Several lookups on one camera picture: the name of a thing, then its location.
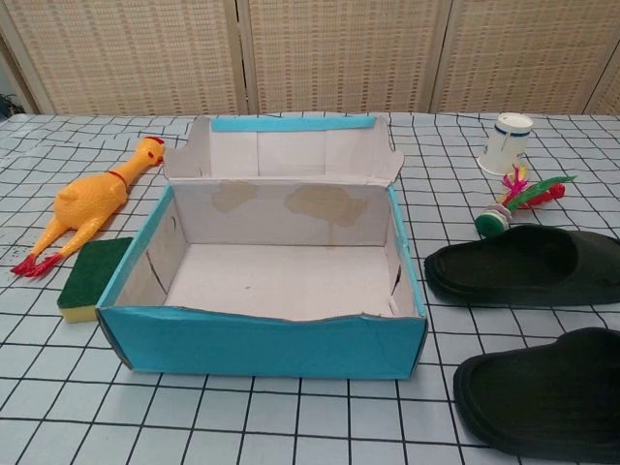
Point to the dark green plant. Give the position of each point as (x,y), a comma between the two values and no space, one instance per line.
(6,102)

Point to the blue checkered tablecloth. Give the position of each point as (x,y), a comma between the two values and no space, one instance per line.
(339,426)

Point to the colourful feather shuttlecock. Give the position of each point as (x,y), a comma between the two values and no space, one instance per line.
(491,222)

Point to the green yellow sponge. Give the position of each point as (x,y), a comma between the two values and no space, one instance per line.
(92,276)

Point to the woven wooden folding screen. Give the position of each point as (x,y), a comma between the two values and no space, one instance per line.
(339,53)

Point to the yellow rubber chicken toy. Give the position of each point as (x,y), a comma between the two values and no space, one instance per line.
(92,198)

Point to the white paper cup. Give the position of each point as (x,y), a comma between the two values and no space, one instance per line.
(506,145)

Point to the blue cardboard shoe box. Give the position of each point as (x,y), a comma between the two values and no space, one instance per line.
(261,344)

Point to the black rubber slipper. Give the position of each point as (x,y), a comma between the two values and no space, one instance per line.
(484,271)
(533,397)

